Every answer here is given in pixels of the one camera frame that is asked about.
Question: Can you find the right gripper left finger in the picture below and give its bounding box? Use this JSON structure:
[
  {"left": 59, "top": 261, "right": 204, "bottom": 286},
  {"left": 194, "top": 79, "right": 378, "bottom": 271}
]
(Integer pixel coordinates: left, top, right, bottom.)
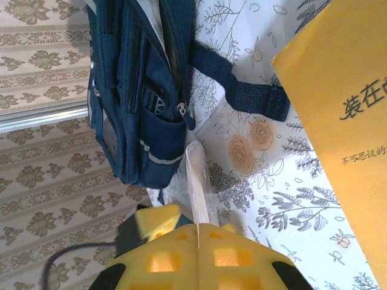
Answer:
[{"left": 90, "top": 225, "right": 201, "bottom": 290}]

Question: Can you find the yellow book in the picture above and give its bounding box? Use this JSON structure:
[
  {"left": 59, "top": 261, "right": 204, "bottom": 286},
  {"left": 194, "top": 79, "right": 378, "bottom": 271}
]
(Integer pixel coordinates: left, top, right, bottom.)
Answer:
[{"left": 271, "top": 0, "right": 387, "bottom": 288}]

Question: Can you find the aluminium corner post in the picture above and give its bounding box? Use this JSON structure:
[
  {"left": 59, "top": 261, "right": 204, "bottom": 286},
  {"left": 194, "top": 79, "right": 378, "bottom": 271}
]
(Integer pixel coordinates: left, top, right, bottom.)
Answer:
[{"left": 0, "top": 101, "right": 91, "bottom": 134}]

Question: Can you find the navy blue backpack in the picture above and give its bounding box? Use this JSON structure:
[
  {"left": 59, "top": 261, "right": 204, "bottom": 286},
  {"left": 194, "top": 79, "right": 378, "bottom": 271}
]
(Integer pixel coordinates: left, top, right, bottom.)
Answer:
[{"left": 84, "top": 0, "right": 291, "bottom": 206}]

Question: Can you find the pink pencil case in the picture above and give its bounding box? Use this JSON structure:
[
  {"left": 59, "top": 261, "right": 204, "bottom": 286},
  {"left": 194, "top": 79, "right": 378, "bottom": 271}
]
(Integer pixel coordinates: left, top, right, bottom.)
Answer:
[{"left": 184, "top": 140, "right": 214, "bottom": 251}]

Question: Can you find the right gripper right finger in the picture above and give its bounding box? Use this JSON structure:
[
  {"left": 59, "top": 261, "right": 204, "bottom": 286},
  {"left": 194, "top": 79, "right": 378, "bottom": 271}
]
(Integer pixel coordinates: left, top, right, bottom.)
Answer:
[{"left": 198, "top": 223, "right": 306, "bottom": 290}]

